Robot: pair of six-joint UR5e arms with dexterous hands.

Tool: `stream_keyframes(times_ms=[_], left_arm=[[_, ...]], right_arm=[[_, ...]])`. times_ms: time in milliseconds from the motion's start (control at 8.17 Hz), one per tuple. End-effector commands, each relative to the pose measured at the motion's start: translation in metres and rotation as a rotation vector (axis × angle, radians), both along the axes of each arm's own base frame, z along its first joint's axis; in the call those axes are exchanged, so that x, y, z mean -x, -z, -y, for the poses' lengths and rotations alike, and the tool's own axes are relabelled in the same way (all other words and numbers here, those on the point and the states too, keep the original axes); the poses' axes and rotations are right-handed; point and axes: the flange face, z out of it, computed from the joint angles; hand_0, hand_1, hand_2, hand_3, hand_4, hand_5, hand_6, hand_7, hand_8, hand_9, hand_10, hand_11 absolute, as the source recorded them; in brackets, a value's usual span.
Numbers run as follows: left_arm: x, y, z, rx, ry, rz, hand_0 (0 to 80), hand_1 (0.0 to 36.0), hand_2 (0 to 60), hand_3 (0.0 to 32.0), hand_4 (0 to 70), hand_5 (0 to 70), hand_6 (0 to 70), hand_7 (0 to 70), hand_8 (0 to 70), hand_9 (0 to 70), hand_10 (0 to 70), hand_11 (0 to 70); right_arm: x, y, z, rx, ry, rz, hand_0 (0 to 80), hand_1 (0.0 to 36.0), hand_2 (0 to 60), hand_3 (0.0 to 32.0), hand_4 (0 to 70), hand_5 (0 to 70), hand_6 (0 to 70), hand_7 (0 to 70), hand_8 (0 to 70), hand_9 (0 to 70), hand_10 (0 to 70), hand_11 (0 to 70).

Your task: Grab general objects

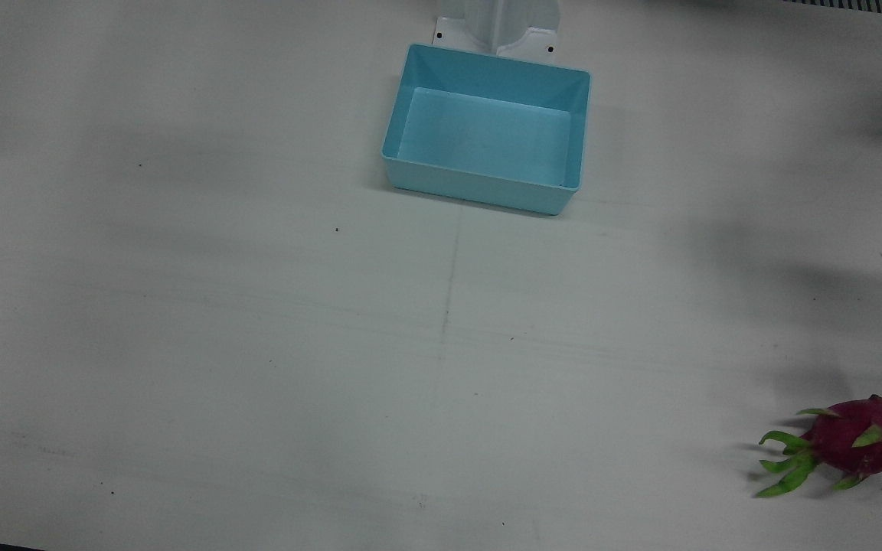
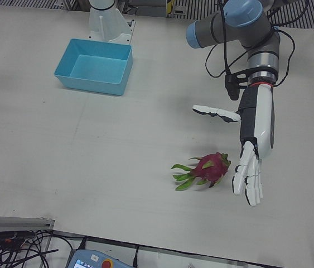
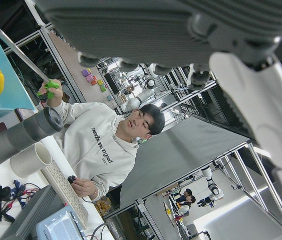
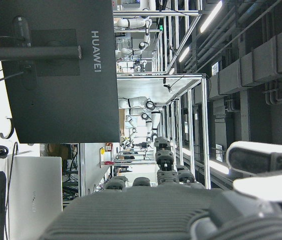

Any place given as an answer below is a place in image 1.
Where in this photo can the pink dragon fruit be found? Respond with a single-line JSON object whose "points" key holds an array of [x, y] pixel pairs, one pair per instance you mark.
{"points": [[858, 444]]}

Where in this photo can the light blue plastic bin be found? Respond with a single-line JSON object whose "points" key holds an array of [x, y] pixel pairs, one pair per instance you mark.
{"points": [[487, 138]]}

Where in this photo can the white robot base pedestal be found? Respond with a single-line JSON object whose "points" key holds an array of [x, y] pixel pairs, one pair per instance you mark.
{"points": [[514, 30]]}

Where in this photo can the dark ventilation grille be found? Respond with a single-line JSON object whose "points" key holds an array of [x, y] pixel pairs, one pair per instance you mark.
{"points": [[854, 4]]}

